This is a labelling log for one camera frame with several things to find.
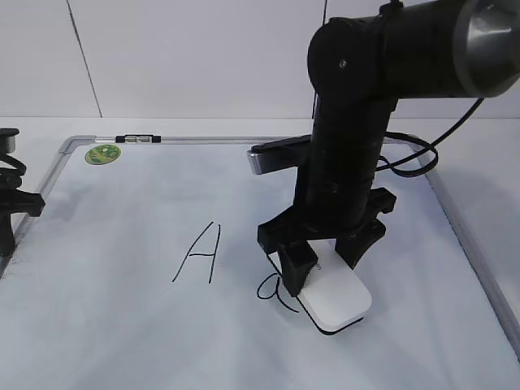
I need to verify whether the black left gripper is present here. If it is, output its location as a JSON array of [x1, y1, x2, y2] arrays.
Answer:
[[0, 164, 45, 257]]

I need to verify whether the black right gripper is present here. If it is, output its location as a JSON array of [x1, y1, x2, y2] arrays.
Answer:
[[258, 188, 397, 296]]

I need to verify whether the white whiteboard eraser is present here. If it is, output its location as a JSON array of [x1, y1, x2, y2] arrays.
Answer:
[[266, 241, 373, 336]]

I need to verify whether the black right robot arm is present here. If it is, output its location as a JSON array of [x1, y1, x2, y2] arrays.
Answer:
[[251, 1, 519, 296]]

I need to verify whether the round green magnet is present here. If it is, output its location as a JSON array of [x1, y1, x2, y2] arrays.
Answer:
[[84, 144, 122, 166]]

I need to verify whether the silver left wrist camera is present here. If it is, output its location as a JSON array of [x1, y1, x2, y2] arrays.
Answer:
[[0, 128, 20, 154]]

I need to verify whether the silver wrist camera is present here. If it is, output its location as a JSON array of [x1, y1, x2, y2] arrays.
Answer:
[[0, 128, 20, 154], [248, 135, 311, 176]]

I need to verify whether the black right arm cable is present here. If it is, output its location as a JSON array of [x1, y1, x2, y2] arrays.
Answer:
[[375, 97, 487, 179]]

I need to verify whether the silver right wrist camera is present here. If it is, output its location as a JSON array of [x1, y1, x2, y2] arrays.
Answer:
[[248, 135, 311, 176]]

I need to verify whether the black hanging clip on frame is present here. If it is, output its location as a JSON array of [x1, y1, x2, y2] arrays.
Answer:
[[115, 134, 162, 144]]

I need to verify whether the whiteboard with aluminium frame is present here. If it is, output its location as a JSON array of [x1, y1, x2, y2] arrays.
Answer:
[[1, 144, 519, 389]]

